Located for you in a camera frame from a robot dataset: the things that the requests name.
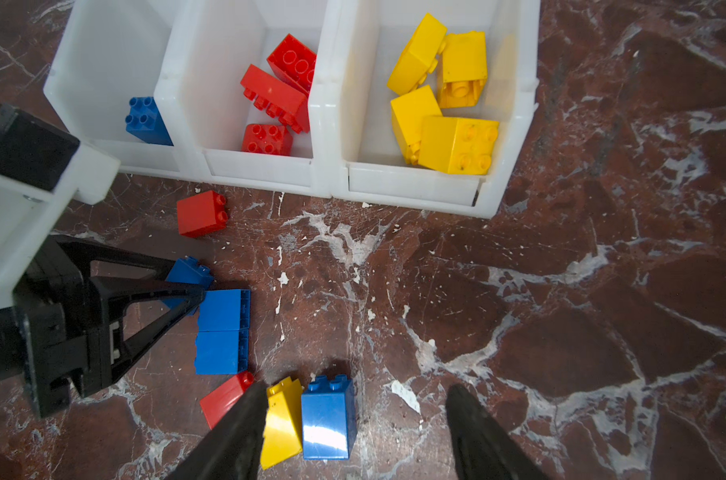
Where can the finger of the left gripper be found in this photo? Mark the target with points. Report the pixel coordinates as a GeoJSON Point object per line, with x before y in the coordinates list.
{"type": "Point", "coordinates": [105, 353]}
{"type": "Point", "coordinates": [129, 264]}

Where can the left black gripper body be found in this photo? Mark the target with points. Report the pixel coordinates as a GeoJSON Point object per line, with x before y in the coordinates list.
{"type": "Point", "coordinates": [50, 333]}

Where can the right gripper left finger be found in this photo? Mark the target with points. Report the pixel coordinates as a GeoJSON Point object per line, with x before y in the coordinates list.
{"type": "Point", "coordinates": [232, 449]}

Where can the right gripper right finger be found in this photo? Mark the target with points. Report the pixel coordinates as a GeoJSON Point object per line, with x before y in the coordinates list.
{"type": "Point", "coordinates": [482, 449]}

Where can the blue lego placed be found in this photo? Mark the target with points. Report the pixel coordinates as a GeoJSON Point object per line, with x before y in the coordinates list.
{"type": "Point", "coordinates": [144, 121]}

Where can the long red lego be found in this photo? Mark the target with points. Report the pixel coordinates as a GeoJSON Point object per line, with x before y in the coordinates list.
{"type": "Point", "coordinates": [277, 99]}

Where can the narrow yellow lego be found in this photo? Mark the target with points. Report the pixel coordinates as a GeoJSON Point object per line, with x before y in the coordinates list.
{"type": "Point", "coordinates": [455, 145]}

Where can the blue lego lower right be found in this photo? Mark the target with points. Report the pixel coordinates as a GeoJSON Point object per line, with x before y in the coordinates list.
{"type": "Point", "coordinates": [328, 419]}

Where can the blue lego left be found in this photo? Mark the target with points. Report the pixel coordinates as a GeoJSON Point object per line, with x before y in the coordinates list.
{"type": "Point", "coordinates": [188, 270]}

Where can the blue lego stack center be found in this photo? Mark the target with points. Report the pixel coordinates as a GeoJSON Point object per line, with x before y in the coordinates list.
{"type": "Point", "coordinates": [222, 342]}

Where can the small red lego top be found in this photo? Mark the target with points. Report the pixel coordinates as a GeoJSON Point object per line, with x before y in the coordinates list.
{"type": "Point", "coordinates": [201, 214]}

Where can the left white bin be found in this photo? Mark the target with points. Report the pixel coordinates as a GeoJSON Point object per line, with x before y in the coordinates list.
{"type": "Point", "coordinates": [111, 52]}

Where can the white bin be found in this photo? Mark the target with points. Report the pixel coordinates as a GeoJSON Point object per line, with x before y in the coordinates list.
{"type": "Point", "coordinates": [352, 131]}
{"type": "Point", "coordinates": [111, 52]}
{"type": "Point", "coordinates": [211, 45]}

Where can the middle white bin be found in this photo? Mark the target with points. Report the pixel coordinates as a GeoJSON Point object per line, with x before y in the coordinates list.
{"type": "Point", "coordinates": [211, 45]}

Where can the right white bin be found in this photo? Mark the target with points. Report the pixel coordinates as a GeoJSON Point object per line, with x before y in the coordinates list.
{"type": "Point", "coordinates": [352, 131]}

